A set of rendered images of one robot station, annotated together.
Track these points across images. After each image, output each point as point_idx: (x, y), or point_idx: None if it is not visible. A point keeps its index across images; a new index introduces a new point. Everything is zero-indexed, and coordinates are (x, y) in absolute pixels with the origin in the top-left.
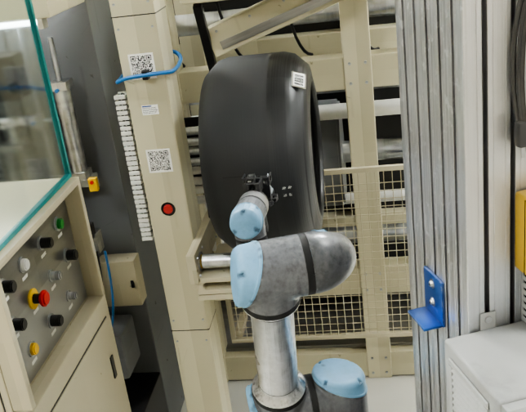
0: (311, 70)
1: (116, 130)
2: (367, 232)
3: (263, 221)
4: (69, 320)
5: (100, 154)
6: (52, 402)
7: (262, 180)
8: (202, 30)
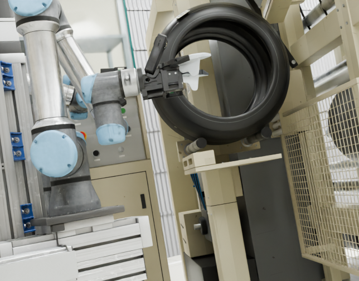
0: (327, 23)
1: (232, 81)
2: None
3: (69, 81)
4: (118, 161)
5: (224, 96)
6: None
7: (113, 69)
8: (251, 7)
